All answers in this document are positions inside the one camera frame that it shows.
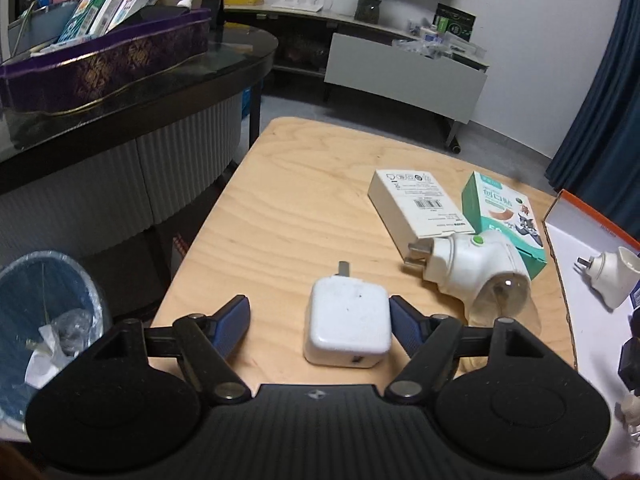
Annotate white tray with orange rim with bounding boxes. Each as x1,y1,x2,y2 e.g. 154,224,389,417
542,189,640,466

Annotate white panel on wheels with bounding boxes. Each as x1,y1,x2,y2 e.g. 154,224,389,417
323,32,489,154

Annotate teal bandage box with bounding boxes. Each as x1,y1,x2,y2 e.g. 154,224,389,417
460,170,548,282

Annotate clear plastic bags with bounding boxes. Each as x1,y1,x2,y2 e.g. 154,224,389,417
392,37,451,59

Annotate green and white medicine box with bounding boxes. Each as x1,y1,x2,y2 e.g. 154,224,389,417
56,0,112,44

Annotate blue trash bin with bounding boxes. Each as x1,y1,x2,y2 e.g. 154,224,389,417
0,250,113,443

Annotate white cardboard box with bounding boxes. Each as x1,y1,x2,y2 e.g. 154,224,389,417
368,167,476,259

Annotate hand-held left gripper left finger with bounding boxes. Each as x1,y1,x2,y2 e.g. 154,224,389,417
75,295,253,406

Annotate black round counter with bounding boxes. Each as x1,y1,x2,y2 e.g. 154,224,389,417
0,22,279,266

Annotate white plug-in vaporizer without bottle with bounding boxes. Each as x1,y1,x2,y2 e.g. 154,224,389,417
575,246,640,310

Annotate red and white medicine box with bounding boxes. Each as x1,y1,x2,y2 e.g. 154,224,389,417
89,0,136,37

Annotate rose gold tube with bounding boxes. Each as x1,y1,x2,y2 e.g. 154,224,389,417
612,394,640,448

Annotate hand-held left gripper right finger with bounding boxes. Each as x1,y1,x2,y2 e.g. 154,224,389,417
384,295,566,406

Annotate crumpled white paper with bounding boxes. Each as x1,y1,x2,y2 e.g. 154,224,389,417
22,325,83,391

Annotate dark green printed box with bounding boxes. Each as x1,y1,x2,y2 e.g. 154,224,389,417
433,3,476,44

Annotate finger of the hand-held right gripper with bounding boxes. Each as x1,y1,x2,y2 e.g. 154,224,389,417
618,309,640,390

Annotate television console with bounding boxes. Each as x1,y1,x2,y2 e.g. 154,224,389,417
222,2,492,82

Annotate blue curtain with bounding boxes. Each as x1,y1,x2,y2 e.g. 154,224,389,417
544,0,640,211

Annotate purple patterned box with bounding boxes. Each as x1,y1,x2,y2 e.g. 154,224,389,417
0,7,212,119

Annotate pile of small packages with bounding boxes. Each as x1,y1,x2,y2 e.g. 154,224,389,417
407,19,489,67

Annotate white plug-in vaporizer with bottle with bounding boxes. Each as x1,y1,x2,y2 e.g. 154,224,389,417
402,232,544,333

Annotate white charger adapter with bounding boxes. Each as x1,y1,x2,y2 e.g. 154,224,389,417
302,260,393,368

